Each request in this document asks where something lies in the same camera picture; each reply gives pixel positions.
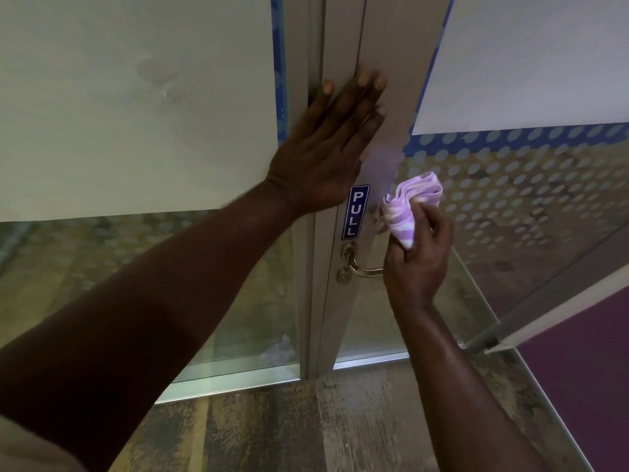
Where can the person's right hand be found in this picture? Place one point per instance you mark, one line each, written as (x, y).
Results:
(420, 265)

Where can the person's left hand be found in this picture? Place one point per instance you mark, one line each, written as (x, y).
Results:
(314, 157)

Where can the person's left thumb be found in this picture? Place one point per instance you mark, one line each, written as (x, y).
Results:
(364, 157)

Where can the person's right thumb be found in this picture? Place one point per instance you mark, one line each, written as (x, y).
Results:
(395, 250)

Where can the person's left middle finger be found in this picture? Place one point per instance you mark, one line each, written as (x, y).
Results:
(369, 95)

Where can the person's left little finger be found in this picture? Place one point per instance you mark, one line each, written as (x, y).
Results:
(322, 100)

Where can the purple white striped cloth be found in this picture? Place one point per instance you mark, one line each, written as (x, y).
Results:
(410, 211)

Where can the person's right forearm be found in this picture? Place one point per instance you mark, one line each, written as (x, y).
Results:
(457, 388)

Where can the person's left forearm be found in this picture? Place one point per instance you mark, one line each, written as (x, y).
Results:
(147, 309)

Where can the aluminium framed glass door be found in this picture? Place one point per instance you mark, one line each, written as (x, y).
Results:
(393, 53)

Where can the blue door sign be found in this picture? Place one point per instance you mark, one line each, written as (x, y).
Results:
(356, 212)

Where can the round metal lock cylinder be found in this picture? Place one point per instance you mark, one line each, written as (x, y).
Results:
(344, 276)

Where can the large white paper sheet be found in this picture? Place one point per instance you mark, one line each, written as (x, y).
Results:
(123, 93)
(530, 58)

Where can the metal floor threshold strip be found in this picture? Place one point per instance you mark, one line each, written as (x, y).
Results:
(545, 412)

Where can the beige shirt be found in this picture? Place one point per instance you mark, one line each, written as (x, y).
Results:
(29, 449)

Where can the glass partition bottom rail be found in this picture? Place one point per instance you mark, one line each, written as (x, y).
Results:
(550, 304)

